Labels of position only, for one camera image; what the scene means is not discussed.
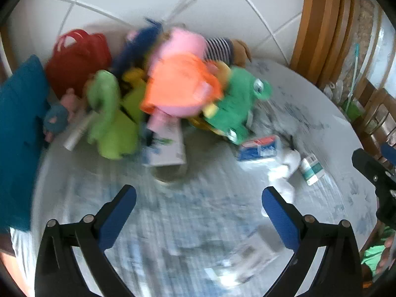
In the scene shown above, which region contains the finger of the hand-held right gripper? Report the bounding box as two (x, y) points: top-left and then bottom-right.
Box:
(380, 142), (396, 162)
(352, 148), (396, 190)

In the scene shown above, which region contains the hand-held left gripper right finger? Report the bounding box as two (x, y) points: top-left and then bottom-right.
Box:
(261, 186), (362, 297)

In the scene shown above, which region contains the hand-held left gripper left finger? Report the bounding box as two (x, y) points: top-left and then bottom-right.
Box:
(35, 185), (137, 297)

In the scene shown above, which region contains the blue plastic crate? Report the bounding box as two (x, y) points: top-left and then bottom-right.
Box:
(0, 54), (51, 233)

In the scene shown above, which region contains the pink pig plush orange dress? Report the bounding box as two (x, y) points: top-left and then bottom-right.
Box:
(141, 28), (224, 119)

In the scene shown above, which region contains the person's right hand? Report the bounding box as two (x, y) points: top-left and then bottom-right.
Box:
(375, 233), (396, 276)

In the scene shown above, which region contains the wooden chair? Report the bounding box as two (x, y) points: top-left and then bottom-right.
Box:
(352, 77), (396, 163)

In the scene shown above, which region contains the white cloth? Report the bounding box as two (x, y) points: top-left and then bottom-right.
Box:
(261, 148), (301, 217)

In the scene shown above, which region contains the person's green clothing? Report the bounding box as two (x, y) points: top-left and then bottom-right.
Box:
(360, 226), (389, 268)

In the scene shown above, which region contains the green and white small box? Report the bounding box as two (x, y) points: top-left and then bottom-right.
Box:
(299, 153), (326, 187)

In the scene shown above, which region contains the blue tissue packet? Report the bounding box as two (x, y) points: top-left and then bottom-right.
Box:
(238, 135), (281, 162)

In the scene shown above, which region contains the white cardboard box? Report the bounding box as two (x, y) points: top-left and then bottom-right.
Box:
(145, 114), (187, 167)

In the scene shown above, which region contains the silver tube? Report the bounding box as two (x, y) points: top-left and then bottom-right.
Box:
(63, 114), (94, 151)

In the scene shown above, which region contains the lime green plush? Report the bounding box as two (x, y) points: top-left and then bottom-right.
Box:
(86, 70), (147, 160)

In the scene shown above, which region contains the small pink doll blue dress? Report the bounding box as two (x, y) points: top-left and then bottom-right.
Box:
(43, 88), (81, 143)

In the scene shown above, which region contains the green frog plush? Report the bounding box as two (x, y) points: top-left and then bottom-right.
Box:
(200, 66), (273, 145)

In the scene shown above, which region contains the yellow plush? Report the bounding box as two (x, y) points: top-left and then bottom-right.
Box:
(121, 67), (147, 95)

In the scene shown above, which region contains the red handbag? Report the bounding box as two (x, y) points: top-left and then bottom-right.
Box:
(46, 29), (112, 100)

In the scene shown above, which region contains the dark blue plush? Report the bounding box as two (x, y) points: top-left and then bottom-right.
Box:
(111, 18), (165, 78)

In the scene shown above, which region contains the brown bear plush striped shirt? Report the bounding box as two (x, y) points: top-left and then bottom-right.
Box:
(204, 37), (253, 69)

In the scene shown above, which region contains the wooden door frame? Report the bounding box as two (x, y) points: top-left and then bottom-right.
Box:
(290, 0), (359, 85)

